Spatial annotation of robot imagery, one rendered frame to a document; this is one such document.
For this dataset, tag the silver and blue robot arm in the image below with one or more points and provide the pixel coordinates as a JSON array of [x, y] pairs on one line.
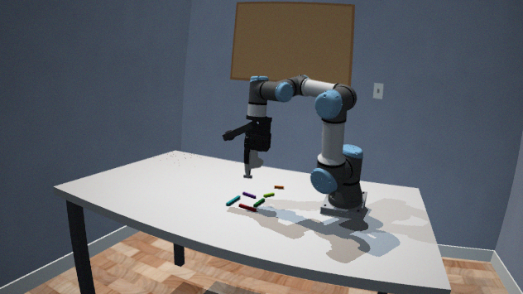
[[338, 166]]

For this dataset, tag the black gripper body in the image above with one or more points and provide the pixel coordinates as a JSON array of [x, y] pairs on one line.
[[259, 135]]

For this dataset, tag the turquoise rod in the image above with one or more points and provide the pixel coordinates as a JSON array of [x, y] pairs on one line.
[[233, 200]]

